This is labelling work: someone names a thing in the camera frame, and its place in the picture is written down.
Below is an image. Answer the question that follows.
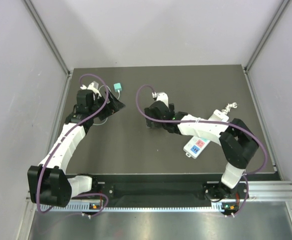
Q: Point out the white coiled power strip cord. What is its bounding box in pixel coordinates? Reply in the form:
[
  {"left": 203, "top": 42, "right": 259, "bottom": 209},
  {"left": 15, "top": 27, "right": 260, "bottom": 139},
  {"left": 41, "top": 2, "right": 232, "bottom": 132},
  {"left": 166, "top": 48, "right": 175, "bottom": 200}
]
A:
[{"left": 220, "top": 102, "right": 238, "bottom": 115}]

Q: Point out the thin white charger cable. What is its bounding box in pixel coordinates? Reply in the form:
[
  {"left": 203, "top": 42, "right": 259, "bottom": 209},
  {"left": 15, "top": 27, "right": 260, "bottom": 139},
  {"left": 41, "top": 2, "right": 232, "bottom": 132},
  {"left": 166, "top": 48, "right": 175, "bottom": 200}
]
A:
[{"left": 90, "top": 84, "right": 123, "bottom": 126}]

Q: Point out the aluminium rail right front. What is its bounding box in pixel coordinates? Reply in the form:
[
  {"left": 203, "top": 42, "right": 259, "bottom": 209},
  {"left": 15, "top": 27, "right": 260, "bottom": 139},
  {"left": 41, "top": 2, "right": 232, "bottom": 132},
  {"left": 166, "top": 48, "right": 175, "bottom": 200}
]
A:
[{"left": 248, "top": 181, "right": 292, "bottom": 202}]

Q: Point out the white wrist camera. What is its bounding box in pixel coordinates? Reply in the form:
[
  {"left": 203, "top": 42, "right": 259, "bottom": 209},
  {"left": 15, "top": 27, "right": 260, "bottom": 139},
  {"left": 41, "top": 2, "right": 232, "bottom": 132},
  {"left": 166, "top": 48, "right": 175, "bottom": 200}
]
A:
[
  {"left": 152, "top": 92, "right": 169, "bottom": 106},
  {"left": 80, "top": 81, "right": 101, "bottom": 98}
]

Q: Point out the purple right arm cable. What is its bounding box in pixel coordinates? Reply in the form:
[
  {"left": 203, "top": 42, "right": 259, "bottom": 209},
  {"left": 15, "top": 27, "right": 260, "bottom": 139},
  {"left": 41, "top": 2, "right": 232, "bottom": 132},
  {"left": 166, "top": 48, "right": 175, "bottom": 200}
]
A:
[{"left": 135, "top": 84, "right": 269, "bottom": 217}]

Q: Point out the aluminium frame post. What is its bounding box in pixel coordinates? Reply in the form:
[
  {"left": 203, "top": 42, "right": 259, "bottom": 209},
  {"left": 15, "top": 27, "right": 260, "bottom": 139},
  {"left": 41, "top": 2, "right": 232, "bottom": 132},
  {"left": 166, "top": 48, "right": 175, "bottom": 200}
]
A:
[
  {"left": 243, "top": 0, "right": 292, "bottom": 74},
  {"left": 21, "top": 0, "right": 71, "bottom": 77}
]

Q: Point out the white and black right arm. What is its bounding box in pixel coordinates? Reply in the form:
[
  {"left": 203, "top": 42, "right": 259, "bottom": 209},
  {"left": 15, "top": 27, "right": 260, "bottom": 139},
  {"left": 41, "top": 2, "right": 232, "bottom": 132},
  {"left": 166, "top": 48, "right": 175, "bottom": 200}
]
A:
[{"left": 142, "top": 100, "right": 260, "bottom": 198}]

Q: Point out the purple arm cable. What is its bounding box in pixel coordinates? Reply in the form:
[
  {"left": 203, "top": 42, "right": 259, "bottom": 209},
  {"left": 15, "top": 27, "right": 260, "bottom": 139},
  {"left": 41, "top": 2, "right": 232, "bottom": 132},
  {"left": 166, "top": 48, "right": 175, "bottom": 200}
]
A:
[
  {"left": 135, "top": 84, "right": 269, "bottom": 217},
  {"left": 35, "top": 73, "right": 110, "bottom": 217}
]

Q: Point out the aluminium frame post right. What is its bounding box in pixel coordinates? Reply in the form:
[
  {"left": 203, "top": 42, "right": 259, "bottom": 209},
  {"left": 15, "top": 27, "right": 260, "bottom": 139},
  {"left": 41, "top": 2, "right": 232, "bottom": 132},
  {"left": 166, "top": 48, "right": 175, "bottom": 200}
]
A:
[{"left": 243, "top": 0, "right": 292, "bottom": 74}]

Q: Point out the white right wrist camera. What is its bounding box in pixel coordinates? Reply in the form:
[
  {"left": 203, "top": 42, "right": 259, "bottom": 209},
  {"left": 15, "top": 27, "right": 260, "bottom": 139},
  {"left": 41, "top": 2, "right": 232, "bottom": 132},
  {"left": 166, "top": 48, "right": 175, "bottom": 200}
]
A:
[{"left": 152, "top": 92, "right": 169, "bottom": 106}]

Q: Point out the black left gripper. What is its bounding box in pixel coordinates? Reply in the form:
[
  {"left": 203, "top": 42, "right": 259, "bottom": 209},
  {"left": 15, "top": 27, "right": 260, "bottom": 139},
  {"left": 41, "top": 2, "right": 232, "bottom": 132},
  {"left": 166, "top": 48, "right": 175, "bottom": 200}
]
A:
[{"left": 89, "top": 90, "right": 125, "bottom": 121}]

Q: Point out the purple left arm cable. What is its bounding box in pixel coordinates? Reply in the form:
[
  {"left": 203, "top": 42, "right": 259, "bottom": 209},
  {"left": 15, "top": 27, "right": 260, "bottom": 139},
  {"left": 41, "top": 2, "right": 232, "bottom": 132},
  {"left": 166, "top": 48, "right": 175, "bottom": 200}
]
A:
[{"left": 35, "top": 73, "right": 110, "bottom": 217}]

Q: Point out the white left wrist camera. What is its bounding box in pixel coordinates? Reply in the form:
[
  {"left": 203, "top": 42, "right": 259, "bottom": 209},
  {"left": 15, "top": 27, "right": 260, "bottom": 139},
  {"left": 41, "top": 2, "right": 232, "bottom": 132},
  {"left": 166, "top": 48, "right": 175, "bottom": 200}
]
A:
[{"left": 80, "top": 81, "right": 101, "bottom": 98}]

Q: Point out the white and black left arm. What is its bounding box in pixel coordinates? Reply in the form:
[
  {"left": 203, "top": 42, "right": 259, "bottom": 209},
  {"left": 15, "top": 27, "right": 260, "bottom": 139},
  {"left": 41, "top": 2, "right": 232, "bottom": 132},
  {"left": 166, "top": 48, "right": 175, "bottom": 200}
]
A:
[{"left": 27, "top": 88, "right": 125, "bottom": 207}]

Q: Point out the teal charger plug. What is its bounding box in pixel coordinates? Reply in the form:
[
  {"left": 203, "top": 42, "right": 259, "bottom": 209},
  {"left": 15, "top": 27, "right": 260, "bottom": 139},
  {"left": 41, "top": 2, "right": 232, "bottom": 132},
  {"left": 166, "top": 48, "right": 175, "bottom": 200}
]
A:
[{"left": 113, "top": 82, "right": 122, "bottom": 93}]

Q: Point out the white power strip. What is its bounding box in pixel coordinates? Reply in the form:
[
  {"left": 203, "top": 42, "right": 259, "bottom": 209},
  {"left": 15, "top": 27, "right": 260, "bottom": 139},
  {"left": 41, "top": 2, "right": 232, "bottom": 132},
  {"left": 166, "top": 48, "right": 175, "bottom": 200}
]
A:
[{"left": 183, "top": 109, "right": 229, "bottom": 159}]

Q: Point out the aluminium frame post left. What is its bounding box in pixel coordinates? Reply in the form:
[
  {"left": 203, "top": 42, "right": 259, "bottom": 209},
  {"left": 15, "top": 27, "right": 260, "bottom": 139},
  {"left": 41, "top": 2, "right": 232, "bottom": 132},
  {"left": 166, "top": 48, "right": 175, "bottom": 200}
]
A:
[{"left": 21, "top": 0, "right": 71, "bottom": 77}]

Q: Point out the slotted grey cable duct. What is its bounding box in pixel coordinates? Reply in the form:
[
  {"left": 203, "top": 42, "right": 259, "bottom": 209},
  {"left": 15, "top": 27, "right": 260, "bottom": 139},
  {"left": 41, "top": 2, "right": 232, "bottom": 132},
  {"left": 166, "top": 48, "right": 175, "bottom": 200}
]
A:
[{"left": 50, "top": 199, "right": 238, "bottom": 213}]

